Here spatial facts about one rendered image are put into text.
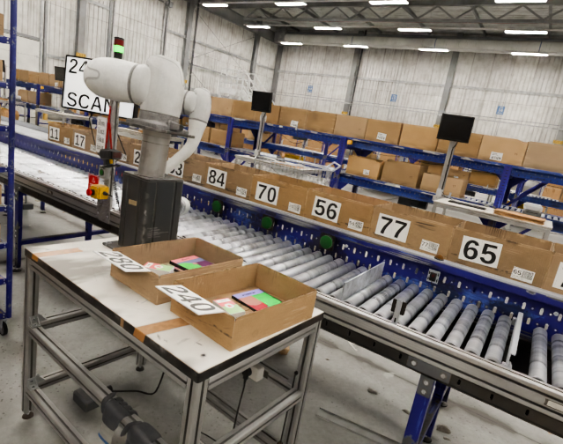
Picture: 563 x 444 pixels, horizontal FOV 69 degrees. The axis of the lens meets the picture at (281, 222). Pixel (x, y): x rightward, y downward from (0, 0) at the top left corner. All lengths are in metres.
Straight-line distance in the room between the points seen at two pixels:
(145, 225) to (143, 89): 0.52
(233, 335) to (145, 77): 1.03
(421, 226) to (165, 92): 1.28
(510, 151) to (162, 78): 5.46
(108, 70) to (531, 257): 1.86
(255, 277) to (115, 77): 0.92
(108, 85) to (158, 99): 0.20
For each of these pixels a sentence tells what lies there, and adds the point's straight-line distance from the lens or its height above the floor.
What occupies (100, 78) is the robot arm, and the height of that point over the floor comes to 1.42.
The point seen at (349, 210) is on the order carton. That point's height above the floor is 1.00.
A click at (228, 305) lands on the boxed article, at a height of 0.80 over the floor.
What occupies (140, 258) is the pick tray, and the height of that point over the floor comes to 0.79.
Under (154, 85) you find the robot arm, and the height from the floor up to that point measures 1.43.
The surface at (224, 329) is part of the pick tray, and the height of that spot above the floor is 0.80.
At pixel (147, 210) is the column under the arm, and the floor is 0.95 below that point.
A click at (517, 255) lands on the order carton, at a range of 2.00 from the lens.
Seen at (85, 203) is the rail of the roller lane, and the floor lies 0.72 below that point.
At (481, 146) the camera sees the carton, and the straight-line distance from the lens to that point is 6.54.
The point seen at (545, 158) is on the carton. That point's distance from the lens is 6.49.
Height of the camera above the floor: 1.35
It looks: 13 degrees down
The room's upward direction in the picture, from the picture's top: 10 degrees clockwise
